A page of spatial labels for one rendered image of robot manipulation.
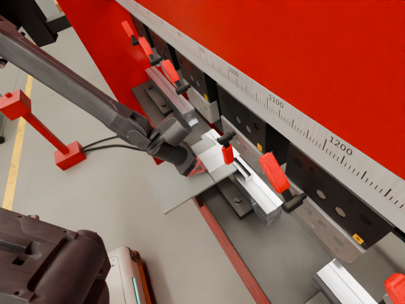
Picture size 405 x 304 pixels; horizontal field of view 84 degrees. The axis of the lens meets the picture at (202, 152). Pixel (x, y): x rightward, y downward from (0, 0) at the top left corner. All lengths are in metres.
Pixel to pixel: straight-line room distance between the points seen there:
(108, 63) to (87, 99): 0.83
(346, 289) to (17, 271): 0.61
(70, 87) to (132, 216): 1.51
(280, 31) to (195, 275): 1.55
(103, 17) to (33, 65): 0.77
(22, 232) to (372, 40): 0.35
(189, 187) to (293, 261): 0.36
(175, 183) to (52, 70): 0.44
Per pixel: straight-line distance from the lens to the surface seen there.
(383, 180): 0.28
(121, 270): 1.54
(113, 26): 1.36
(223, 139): 0.48
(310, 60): 0.26
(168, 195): 0.73
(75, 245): 0.29
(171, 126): 0.57
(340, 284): 0.67
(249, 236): 0.77
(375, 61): 0.22
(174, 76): 0.63
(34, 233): 0.30
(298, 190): 0.41
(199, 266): 1.68
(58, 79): 0.60
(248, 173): 0.73
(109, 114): 0.58
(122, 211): 2.05
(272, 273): 0.74
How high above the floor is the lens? 1.60
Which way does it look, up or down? 50 degrees down
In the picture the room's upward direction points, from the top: 18 degrees counter-clockwise
